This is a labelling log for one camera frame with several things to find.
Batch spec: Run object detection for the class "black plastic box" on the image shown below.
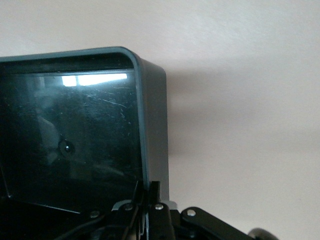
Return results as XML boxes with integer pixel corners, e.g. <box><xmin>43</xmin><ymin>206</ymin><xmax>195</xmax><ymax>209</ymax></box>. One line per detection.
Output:
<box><xmin>0</xmin><ymin>45</ymin><xmax>171</xmax><ymax>240</ymax></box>

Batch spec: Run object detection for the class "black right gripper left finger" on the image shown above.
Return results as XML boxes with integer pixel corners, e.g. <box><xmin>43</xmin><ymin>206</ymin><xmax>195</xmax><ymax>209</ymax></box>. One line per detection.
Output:
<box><xmin>99</xmin><ymin>179</ymin><xmax>149</xmax><ymax>240</ymax></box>

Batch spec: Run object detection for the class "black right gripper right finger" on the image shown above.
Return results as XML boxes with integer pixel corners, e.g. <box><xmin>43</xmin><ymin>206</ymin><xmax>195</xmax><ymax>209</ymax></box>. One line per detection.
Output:
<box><xmin>145</xmin><ymin>180</ymin><xmax>253</xmax><ymax>240</ymax></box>

